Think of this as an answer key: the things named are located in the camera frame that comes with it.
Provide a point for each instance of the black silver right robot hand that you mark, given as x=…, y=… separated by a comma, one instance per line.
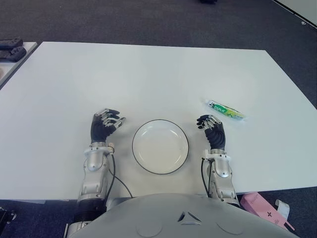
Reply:
x=216, y=136

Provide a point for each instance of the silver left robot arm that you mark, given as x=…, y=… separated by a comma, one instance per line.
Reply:
x=92, y=161

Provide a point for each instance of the grey robot torso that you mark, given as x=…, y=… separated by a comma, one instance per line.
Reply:
x=173, y=218

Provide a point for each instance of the white table panel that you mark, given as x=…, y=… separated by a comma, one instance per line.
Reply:
x=302, y=10

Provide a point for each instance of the white plate with black rim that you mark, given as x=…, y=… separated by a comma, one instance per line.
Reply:
x=161, y=148

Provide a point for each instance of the black device on floor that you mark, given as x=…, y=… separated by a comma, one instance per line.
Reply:
x=6, y=215

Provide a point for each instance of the white paper tag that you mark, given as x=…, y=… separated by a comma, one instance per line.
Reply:
x=283, y=209

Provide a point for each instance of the large black game controller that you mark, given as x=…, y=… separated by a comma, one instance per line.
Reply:
x=12, y=53

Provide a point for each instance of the small black game controller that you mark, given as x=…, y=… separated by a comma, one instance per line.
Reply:
x=10, y=42

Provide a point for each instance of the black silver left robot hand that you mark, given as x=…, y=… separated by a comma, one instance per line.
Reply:
x=99, y=129

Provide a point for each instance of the white side table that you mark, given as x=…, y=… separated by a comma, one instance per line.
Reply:
x=10, y=72

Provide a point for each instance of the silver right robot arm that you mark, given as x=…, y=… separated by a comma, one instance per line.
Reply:
x=223, y=166

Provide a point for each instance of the green white toothpaste tube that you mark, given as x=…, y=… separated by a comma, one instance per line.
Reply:
x=223, y=109

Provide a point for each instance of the pink cardboard box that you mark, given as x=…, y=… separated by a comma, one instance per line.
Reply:
x=257, y=205

